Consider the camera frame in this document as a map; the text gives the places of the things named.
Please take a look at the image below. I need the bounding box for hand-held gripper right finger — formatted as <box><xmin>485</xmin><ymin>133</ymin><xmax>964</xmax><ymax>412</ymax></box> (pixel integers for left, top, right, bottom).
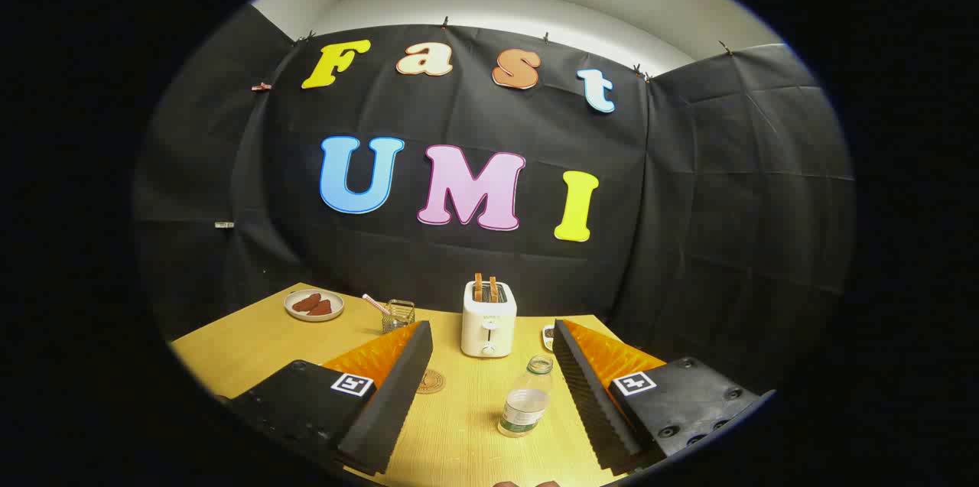
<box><xmin>552</xmin><ymin>319</ymin><xmax>777</xmax><ymax>477</ymax></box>

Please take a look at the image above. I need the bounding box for wire mesh holder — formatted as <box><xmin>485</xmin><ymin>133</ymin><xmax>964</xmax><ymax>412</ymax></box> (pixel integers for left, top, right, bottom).
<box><xmin>382</xmin><ymin>300</ymin><xmax>416</xmax><ymax>334</ymax></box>

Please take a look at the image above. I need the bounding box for white toaster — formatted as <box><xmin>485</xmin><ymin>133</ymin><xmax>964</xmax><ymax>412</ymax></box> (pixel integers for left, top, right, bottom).
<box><xmin>461</xmin><ymin>280</ymin><xmax>518</xmax><ymax>359</ymax></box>

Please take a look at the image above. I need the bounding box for clear plastic juice bottle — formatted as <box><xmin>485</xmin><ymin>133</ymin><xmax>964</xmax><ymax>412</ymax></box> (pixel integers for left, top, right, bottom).
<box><xmin>497</xmin><ymin>355</ymin><xmax>555</xmax><ymax>439</ymax></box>

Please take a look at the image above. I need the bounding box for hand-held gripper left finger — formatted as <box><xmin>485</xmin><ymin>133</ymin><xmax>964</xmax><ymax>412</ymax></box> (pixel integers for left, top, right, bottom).
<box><xmin>216</xmin><ymin>320</ymin><xmax>434</xmax><ymax>477</ymax></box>

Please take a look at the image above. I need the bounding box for small white plate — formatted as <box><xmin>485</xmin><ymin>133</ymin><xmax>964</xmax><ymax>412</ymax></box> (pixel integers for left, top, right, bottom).
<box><xmin>284</xmin><ymin>289</ymin><xmax>345</xmax><ymax>323</ymax></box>

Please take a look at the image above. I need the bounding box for wooden table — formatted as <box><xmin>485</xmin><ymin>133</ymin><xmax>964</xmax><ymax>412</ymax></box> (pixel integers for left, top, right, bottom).
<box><xmin>170</xmin><ymin>282</ymin><xmax>632</xmax><ymax>487</ymax></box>

